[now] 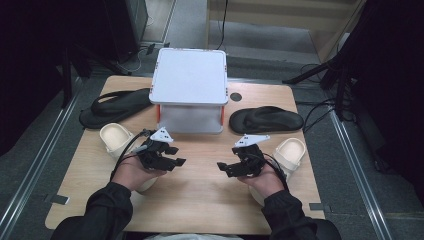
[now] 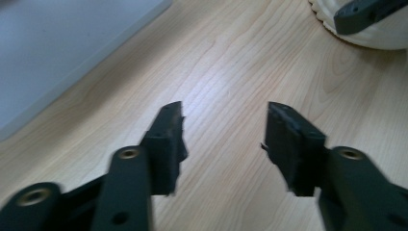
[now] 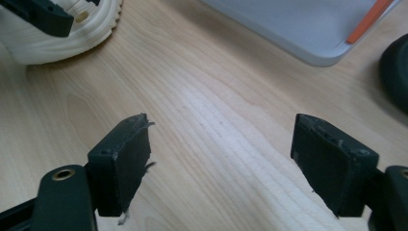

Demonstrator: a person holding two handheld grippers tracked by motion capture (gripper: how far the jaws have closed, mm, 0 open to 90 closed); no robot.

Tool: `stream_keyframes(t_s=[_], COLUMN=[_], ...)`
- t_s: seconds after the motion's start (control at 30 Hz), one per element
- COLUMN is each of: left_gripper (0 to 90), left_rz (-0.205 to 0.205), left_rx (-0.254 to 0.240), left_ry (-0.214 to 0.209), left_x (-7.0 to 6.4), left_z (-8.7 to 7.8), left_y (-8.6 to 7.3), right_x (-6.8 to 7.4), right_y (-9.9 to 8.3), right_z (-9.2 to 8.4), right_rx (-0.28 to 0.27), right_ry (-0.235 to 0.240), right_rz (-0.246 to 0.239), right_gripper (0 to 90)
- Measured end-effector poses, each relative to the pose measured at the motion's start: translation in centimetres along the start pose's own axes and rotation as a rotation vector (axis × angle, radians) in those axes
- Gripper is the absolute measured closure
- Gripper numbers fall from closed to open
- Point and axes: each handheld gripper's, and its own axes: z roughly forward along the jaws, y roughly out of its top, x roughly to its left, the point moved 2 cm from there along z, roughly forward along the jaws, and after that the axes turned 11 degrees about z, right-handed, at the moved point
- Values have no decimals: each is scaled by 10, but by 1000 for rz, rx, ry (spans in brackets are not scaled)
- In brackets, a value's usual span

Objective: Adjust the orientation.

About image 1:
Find metal floor rail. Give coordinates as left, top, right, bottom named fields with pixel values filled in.
left=328, top=109, right=394, bottom=240
left=0, top=78, right=84, bottom=240

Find wooden platform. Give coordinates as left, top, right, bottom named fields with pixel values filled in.
left=205, top=0, right=368, bottom=63

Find black metal stand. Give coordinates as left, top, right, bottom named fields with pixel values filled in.
left=59, top=43, right=96, bottom=109

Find person's left hand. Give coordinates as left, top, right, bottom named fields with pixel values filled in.
left=111, top=155, right=167, bottom=193

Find left hand-held gripper cable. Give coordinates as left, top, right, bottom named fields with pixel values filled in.
left=109, top=129, right=156, bottom=183

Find black hanging cable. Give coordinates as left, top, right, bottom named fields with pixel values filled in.
left=214, top=0, right=231, bottom=51

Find person's right hand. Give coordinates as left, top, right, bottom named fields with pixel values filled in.
left=237, top=164, right=286, bottom=207

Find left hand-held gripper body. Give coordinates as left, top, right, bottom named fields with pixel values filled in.
left=136, top=126, right=175, bottom=173

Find cream clog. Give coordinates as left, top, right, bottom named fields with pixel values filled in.
left=248, top=137, right=307, bottom=206
left=99, top=122, right=159, bottom=194

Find black floor cables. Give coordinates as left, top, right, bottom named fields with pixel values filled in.
left=294, top=63, right=338, bottom=134

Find white floor cable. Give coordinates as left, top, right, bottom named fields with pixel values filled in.
left=116, top=46, right=149, bottom=75

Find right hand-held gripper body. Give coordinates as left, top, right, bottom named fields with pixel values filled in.
left=233, top=134, right=271, bottom=178

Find grey tape strip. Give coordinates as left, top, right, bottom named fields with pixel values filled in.
left=43, top=194, right=70, bottom=205
left=308, top=202, right=333, bottom=213

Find white shoe rack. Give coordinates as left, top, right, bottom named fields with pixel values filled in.
left=148, top=47, right=230, bottom=135

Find black tripod stand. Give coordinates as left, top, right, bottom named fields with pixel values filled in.
left=282, top=49, right=356, bottom=121

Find person's light trousers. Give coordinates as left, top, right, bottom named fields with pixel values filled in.
left=143, top=233, right=244, bottom=240

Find black flip-flop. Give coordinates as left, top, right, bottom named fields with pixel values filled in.
left=228, top=105, right=305, bottom=135
left=78, top=87, right=154, bottom=130

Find black cabinet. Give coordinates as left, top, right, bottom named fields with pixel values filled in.
left=103, top=0, right=149, bottom=63

